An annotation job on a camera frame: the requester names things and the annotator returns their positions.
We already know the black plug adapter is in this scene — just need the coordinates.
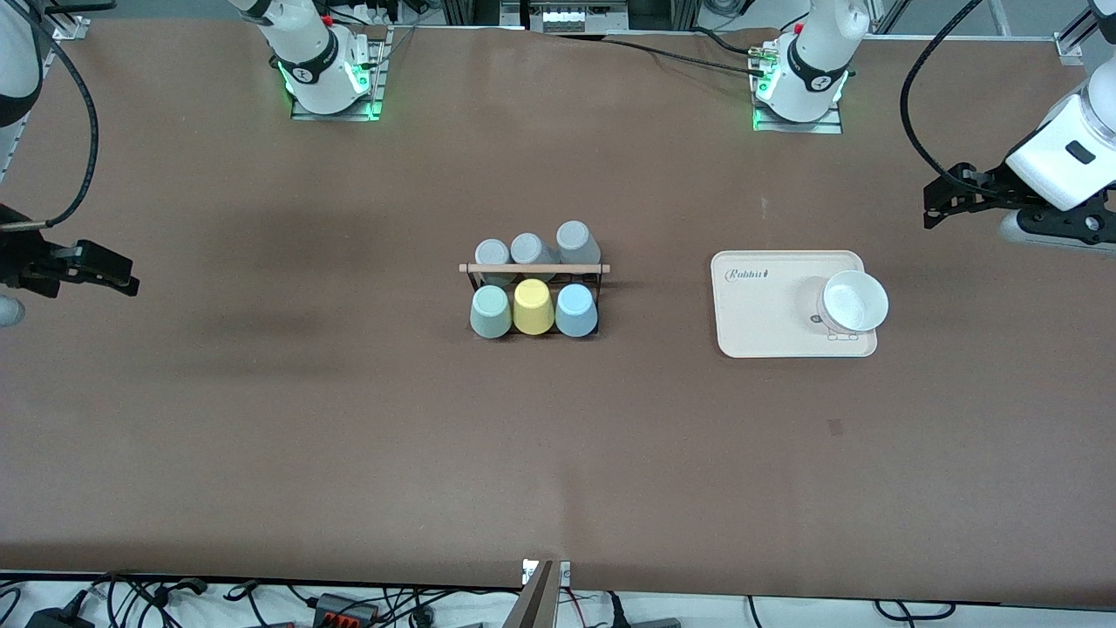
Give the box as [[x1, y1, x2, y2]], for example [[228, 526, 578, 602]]
[[26, 606, 95, 628]]

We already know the pale green cup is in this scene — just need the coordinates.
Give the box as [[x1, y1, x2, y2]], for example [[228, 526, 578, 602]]
[[470, 285, 514, 340]]

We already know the light blue cup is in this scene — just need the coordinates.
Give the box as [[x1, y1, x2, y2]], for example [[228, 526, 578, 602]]
[[555, 283, 599, 338]]

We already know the thin black table cable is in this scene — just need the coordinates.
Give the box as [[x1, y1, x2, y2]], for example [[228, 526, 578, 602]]
[[549, 33, 768, 76]]

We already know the thick black cable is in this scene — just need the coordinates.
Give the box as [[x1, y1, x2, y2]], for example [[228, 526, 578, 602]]
[[693, 26, 756, 56]]

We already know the beige plastic tray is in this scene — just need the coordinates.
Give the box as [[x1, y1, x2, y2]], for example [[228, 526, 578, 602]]
[[711, 250, 878, 359]]

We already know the black wire cup rack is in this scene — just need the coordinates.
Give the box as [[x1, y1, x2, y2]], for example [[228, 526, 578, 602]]
[[459, 260, 611, 339]]

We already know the brown stand post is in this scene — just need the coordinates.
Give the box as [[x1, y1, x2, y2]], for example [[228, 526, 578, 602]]
[[504, 559, 559, 628]]

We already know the white power strip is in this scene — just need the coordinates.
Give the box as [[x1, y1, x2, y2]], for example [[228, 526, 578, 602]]
[[541, 3, 629, 34]]

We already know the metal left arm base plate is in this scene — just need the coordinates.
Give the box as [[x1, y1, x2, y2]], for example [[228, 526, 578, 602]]
[[753, 103, 844, 135]]

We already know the grey cup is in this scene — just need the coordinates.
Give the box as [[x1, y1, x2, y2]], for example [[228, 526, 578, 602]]
[[555, 220, 602, 266], [475, 238, 513, 287], [510, 232, 560, 268]]

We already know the black orange power adapter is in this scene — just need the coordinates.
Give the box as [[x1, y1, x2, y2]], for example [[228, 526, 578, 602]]
[[316, 592, 378, 626]]

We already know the white bowl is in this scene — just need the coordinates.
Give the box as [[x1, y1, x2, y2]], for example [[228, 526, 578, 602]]
[[817, 270, 890, 336]]

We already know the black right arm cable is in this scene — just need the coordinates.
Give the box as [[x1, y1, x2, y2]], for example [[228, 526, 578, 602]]
[[0, 0, 100, 233]]

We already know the yellow cup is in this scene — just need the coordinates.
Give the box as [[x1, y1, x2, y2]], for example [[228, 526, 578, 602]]
[[513, 278, 557, 338]]

